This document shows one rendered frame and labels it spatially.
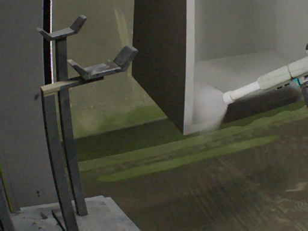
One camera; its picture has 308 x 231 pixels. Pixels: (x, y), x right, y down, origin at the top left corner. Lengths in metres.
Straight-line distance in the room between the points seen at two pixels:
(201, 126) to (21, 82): 0.86
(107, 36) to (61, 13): 0.26
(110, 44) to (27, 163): 1.65
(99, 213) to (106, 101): 1.90
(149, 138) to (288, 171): 0.65
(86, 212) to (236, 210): 1.50
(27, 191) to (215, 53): 1.24
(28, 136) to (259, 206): 1.32
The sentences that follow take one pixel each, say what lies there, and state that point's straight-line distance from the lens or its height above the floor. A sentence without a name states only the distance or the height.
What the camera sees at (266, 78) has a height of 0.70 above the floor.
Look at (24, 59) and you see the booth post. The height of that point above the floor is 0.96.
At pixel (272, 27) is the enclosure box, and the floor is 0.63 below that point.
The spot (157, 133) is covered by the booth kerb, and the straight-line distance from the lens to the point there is 3.09.
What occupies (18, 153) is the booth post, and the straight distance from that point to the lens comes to 1.49.
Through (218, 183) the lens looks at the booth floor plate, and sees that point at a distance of 2.82.
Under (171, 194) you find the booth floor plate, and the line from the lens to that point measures 2.77.
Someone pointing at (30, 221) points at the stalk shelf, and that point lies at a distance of 1.16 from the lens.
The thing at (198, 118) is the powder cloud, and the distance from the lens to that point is 2.17.
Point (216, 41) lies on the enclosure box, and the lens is 2.57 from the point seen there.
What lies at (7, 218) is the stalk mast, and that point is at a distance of 0.98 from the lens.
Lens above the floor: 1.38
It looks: 23 degrees down
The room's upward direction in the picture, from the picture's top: 4 degrees counter-clockwise
